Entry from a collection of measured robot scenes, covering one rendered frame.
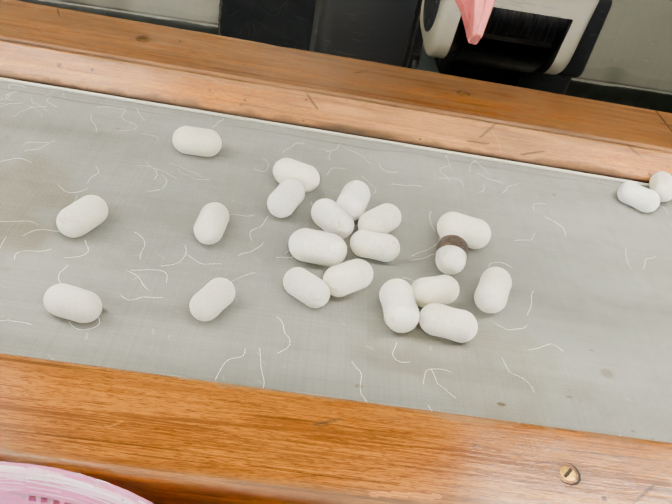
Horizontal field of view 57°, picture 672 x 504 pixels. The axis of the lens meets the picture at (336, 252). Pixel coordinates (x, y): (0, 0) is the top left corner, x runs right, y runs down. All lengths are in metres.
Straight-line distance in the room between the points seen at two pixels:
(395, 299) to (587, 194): 0.26
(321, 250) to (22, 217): 0.19
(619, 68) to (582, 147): 2.21
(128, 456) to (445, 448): 0.14
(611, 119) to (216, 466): 0.51
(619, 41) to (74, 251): 2.52
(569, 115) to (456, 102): 0.11
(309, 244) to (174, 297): 0.09
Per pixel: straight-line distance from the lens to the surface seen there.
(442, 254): 0.42
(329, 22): 1.27
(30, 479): 0.28
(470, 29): 0.49
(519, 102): 0.64
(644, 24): 2.79
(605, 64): 2.79
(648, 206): 0.58
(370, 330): 0.37
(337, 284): 0.37
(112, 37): 0.63
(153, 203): 0.45
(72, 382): 0.31
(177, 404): 0.30
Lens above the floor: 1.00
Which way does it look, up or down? 39 degrees down
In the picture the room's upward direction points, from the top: 12 degrees clockwise
